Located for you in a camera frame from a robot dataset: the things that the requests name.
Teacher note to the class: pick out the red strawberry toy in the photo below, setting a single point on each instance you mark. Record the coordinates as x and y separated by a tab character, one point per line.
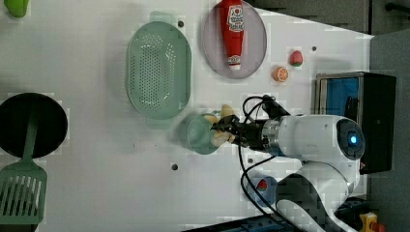
262	185

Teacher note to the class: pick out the orange slice toy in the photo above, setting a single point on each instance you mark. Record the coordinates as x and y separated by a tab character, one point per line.
280	74

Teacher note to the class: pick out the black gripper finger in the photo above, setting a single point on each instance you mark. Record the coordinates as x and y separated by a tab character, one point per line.
223	136
226	123

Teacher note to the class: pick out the black toaster oven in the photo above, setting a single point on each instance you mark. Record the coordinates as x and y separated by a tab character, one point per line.
368	99

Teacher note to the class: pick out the green mug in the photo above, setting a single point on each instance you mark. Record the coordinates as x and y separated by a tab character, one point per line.
200	133

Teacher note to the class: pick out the green slotted spatula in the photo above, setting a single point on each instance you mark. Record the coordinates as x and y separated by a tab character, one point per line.
23	184

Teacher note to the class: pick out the lilac round plate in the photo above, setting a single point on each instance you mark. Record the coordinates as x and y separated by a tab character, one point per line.
254	43

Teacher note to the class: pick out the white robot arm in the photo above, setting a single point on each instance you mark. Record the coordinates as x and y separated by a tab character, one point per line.
329	147

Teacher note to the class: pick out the red ketchup bottle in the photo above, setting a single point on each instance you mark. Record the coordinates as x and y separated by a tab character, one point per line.
232	26

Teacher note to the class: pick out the pink peach toy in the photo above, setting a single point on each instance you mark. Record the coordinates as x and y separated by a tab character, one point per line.
296	58

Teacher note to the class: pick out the yellow plush banana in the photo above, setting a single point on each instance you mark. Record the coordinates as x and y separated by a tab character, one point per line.
226	110

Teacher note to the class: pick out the green perforated colander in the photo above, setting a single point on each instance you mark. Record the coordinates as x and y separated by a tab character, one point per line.
158	70

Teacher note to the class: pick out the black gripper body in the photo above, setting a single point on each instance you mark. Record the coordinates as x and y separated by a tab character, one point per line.
249	135

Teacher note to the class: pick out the black round pan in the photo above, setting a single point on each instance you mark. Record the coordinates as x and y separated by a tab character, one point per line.
52	126

